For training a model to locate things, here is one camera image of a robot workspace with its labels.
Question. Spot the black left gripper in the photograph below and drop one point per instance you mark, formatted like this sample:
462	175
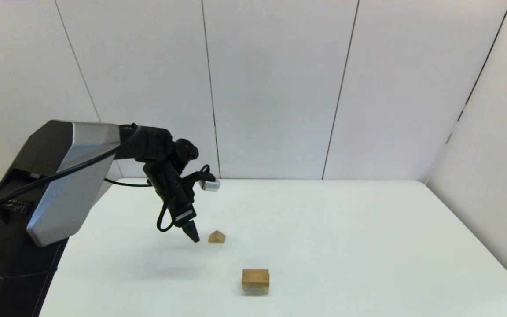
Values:
181	209

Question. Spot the triangular wooden building block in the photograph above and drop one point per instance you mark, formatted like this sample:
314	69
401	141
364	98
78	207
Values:
217	237

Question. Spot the rectangular wooden building block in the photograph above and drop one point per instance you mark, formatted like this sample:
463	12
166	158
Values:
255	276

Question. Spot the arched wooden building block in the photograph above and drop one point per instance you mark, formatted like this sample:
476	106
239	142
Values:
255	289

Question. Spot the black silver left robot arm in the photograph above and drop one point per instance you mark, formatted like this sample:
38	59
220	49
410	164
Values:
60	176

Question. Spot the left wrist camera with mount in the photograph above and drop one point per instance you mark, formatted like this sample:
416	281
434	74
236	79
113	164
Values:
207	182

